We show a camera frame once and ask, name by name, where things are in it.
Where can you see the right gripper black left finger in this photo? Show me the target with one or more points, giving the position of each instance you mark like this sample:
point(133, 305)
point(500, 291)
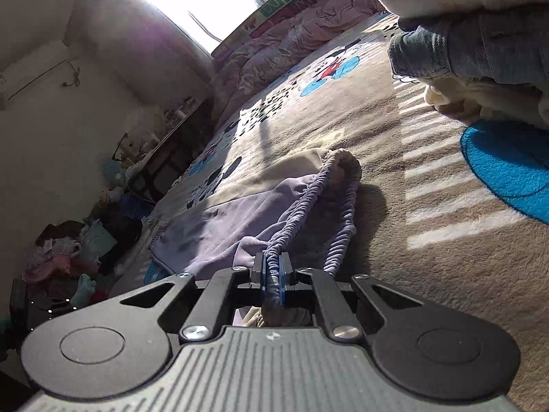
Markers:
point(257, 272)

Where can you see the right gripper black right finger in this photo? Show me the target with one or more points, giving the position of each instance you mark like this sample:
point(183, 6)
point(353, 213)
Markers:
point(286, 279)

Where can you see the purple fleece pants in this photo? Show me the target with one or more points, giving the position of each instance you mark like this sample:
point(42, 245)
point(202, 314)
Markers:
point(303, 205)

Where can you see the pile of clothes on floor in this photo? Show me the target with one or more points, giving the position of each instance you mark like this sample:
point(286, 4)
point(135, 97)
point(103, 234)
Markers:
point(69, 261)

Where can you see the black side table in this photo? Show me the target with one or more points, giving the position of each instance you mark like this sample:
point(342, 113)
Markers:
point(167, 161)

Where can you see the black desk lamp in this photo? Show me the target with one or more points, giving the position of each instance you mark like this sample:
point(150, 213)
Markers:
point(122, 152)

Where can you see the Mickey Mouse bed blanket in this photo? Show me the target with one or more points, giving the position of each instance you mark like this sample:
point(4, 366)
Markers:
point(426, 221)

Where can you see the cream folded garment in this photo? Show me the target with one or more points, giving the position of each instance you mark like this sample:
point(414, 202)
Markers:
point(492, 101)

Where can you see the pink crumpled quilt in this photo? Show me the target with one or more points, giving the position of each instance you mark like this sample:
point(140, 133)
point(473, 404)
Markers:
point(260, 61)

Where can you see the colourful alphabet foam board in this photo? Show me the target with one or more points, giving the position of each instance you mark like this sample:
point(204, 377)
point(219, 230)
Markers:
point(269, 14)

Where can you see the folded denim jeans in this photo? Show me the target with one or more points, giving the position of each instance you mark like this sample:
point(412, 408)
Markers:
point(508, 46)

